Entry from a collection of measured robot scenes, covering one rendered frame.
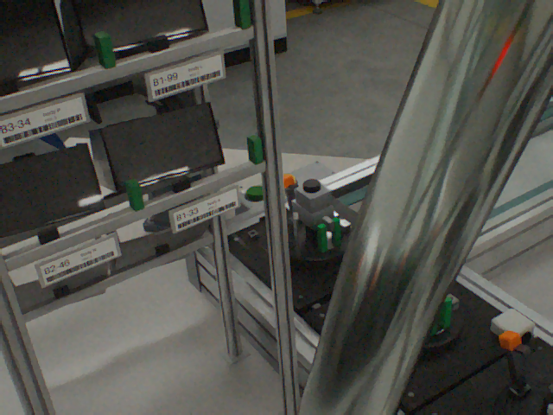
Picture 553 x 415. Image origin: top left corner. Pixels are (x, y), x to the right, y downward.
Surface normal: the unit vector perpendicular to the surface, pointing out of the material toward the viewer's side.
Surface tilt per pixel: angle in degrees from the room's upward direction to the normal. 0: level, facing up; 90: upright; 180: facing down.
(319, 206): 90
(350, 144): 0
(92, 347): 0
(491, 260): 90
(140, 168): 65
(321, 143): 0
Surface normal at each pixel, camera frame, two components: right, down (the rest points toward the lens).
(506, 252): 0.55, 0.43
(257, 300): -0.07, -0.84
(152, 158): 0.33, 0.08
